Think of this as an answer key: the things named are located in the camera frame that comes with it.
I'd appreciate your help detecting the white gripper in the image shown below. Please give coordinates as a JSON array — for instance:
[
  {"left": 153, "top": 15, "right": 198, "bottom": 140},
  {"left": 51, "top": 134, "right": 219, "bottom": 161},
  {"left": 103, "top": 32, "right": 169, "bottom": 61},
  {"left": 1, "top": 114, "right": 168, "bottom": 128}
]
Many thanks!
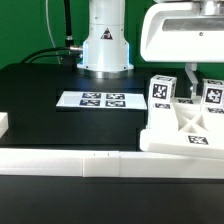
[{"left": 140, "top": 0, "right": 224, "bottom": 99}]

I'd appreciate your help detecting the white tagged nut cube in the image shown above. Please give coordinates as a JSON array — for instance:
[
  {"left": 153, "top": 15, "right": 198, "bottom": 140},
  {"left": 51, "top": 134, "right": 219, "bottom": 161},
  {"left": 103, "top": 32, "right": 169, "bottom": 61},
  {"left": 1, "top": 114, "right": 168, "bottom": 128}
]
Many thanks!
[
  {"left": 202, "top": 79, "right": 224, "bottom": 107},
  {"left": 149, "top": 75, "right": 177, "bottom": 102}
]

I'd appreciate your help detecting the white chair back frame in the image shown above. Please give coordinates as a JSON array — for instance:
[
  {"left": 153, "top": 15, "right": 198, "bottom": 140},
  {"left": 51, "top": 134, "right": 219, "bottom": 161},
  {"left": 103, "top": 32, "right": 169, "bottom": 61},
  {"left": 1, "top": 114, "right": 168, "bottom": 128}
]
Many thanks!
[{"left": 140, "top": 98, "right": 224, "bottom": 159}]

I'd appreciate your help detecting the white base tag sheet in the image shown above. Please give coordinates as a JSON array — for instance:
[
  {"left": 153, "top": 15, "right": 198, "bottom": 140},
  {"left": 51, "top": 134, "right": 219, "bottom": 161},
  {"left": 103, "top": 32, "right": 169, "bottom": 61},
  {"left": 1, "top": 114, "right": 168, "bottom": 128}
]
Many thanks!
[{"left": 56, "top": 91, "right": 147, "bottom": 110}]

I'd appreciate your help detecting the white U-shaped obstacle fence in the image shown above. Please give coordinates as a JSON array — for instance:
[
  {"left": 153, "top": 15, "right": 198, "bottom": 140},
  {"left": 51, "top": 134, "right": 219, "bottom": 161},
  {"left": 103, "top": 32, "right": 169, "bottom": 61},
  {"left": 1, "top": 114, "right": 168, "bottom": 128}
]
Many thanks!
[{"left": 0, "top": 111, "right": 224, "bottom": 179}]

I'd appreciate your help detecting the black cable bundle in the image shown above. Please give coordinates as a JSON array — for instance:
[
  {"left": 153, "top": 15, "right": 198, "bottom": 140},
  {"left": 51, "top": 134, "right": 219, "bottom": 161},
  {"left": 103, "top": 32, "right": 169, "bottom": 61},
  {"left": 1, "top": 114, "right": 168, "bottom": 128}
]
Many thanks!
[{"left": 20, "top": 0, "right": 84, "bottom": 65}]

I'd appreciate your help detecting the thin white cable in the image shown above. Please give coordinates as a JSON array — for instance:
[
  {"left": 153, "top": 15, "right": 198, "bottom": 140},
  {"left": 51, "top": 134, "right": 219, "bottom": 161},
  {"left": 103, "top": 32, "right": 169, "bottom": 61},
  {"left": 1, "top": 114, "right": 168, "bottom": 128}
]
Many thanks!
[{"left": 45, "top": 0, "right": 63, "bottom": 65}]

